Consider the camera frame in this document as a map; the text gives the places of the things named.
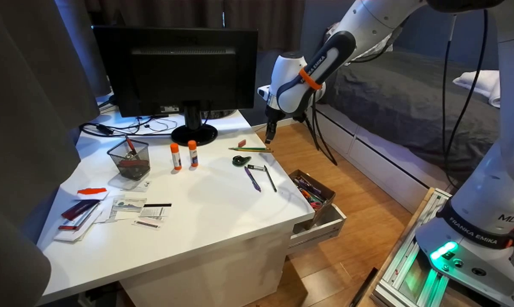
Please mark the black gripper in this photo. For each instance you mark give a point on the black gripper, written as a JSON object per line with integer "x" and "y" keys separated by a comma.
{"x": 271, "y": 118}

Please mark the yellow wooden pencil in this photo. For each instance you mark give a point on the yellow wooden pencil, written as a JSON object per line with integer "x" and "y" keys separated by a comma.
{"x": 253, "y": 147}

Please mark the green pencil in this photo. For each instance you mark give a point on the green pencil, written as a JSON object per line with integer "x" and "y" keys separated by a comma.
{"x": 247, "y": 148}

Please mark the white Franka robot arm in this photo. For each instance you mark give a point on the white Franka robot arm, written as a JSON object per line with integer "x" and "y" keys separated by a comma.
{"x": 376, "y": 22}

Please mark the red eraser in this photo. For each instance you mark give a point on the red eraser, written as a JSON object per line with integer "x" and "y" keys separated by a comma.
{"x": 241, "y": 143}

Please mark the small thin black clip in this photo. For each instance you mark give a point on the small thin black clip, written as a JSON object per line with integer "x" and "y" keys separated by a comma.
{"x": 254, "y": 167}

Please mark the green black sharpener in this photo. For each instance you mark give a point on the green black sharpener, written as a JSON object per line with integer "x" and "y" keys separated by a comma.
{"x": 241, "y": 160}

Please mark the black pen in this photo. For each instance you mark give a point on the black pen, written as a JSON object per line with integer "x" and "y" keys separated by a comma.
{"x": 270, "y": 177}

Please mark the purple pen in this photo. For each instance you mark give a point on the purple pen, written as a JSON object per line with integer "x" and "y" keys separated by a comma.
{"x": 251, "y": 177}

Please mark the orange capped glue stick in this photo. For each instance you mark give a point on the orange capped glue stick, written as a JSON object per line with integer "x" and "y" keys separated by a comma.
{"x": 193, "y": 153}
{"x": 176, "y": 157}

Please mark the white desk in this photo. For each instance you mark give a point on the white desk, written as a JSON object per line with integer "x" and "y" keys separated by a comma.
{"x": 210, "y": 210}

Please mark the white open drawer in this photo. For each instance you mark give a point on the white open drawer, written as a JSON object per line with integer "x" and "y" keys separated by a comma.
{"x": 324, "y": 223}

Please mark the black computer monitor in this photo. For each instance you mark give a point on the black computer monitor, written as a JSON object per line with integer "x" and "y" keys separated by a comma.
{"x": 176, "y": 68}

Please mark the black strip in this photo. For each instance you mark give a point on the black strip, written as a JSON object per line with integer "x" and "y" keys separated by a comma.
{"x": 157, "y": 205}

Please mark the brown curtain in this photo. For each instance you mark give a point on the brown curtain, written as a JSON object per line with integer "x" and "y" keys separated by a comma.
{"x": 210, "y": 14}

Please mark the red pen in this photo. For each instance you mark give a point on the red pen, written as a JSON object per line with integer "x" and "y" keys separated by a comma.
{"x": 130, "y": 147}

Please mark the black mesh pen cup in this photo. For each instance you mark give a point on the black mesh pen cup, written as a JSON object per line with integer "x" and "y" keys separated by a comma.
{"x": 131, "y": 164}

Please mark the white drawer cabinet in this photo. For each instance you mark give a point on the white drawer cabinet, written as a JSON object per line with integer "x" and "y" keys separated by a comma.
{"x": 222, "y": 273}

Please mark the white paper packets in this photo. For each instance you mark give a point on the white paper packets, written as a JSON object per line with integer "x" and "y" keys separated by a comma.
{"x": 136, "y": 213}

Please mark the black bar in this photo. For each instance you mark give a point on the black bar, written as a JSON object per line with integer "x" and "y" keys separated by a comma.
{"x": 362, "y": 287}

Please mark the orange cutter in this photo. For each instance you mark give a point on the orange cutter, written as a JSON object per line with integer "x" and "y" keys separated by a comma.
{"x": 90, "y": 191}

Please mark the dark red booklet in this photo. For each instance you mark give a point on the dark red booklet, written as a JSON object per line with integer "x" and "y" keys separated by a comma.
{"x": 78, "y": 208}

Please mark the white pillow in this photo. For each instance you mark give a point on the white pillow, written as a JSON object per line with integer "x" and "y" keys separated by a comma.
{"x": 483, "y": 85}

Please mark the grey curtain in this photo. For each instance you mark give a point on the grey curtain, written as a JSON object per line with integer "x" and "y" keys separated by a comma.
{"x": 22, "y": 130}

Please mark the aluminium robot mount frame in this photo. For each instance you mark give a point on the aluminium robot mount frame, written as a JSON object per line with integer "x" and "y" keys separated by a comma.
{"x": 403, "y": 273}

